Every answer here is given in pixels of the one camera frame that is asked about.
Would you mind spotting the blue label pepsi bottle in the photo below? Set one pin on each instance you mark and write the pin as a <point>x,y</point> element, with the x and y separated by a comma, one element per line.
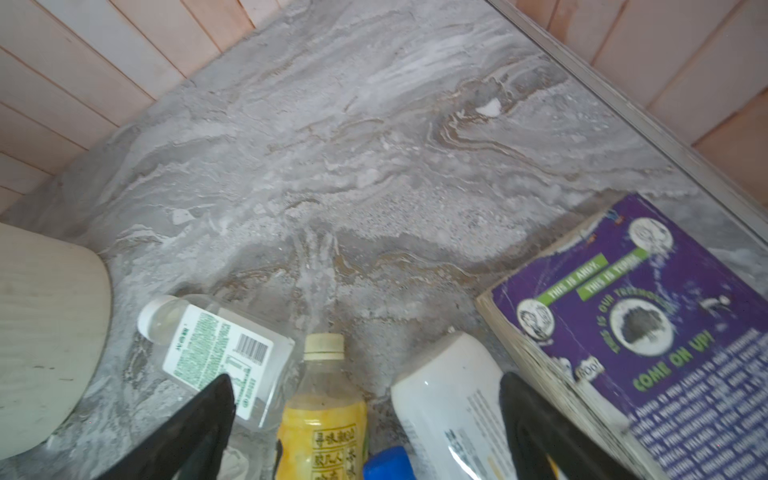
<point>390,464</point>

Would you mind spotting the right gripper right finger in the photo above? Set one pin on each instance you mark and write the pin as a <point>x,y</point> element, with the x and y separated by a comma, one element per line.
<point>543,442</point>

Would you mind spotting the yellow label tea bottle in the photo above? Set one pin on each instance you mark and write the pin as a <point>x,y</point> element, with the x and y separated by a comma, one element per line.
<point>323,432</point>

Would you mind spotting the white label bottle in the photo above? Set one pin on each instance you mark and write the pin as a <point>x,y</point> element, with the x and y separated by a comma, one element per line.
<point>447,400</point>

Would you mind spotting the cream plastic waste bin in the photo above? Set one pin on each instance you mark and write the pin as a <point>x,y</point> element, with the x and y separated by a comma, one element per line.
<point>55,315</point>

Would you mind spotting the green label clear bottle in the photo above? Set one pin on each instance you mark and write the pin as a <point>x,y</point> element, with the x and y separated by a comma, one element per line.
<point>199,338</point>

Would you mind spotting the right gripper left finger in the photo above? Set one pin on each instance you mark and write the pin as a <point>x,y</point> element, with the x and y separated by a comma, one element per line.
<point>189,445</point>

